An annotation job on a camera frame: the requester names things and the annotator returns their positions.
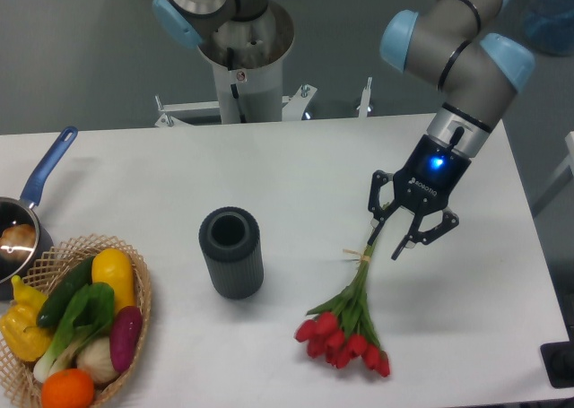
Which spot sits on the green bok choy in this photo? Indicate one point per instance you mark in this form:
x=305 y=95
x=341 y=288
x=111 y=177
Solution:
x=89 y=314

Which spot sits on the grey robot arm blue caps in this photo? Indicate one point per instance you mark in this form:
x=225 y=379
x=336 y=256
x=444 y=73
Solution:
x=479 y=73

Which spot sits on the black device at edge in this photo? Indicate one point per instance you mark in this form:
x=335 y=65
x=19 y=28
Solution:
x=558 y=363

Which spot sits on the beige garlic bulb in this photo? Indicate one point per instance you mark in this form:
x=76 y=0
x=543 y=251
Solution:
x=95 y=360

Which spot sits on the purple sweet potato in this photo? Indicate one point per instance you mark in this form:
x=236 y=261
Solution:
x=123 y=337

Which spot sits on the blue translucent container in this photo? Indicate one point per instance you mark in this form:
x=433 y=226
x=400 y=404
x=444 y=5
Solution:
x=548 y=26

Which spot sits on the brown bread roll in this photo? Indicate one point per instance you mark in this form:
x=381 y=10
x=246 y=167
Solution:
x=17 y=242

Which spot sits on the red tulip bouquet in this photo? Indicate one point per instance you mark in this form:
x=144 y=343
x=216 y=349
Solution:
x=341 y=329

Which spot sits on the green cucumber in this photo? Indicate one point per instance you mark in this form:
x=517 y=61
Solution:
x=56 y=304

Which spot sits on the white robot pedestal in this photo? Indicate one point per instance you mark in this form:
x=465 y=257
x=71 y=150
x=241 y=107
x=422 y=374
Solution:
x=247 y=64

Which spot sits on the white furniture leg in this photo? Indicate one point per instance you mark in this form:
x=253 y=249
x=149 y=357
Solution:
x=557 y=180

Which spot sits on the blue handled saucepan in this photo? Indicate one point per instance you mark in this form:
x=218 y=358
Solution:
x=22 y=210

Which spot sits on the orange fruit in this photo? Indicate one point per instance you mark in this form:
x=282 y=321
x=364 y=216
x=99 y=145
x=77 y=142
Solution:
x=68 y=388

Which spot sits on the dark grey ribbed vase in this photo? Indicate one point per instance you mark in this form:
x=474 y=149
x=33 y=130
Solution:
x=229 y=238

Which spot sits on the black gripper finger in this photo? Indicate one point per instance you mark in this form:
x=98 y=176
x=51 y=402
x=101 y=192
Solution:
x=449 y=220
x=381 y=213

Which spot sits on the yellow bell pepper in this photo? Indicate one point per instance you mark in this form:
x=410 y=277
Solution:
x=26 y=340

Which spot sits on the white metal frame bracket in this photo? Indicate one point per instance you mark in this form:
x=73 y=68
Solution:
x=295 y=107

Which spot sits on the yellow squash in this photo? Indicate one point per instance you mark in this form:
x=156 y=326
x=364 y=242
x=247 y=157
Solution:
x=114 y=267

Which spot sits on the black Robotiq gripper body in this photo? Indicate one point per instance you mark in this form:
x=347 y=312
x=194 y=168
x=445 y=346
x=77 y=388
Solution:
x=439 y=160

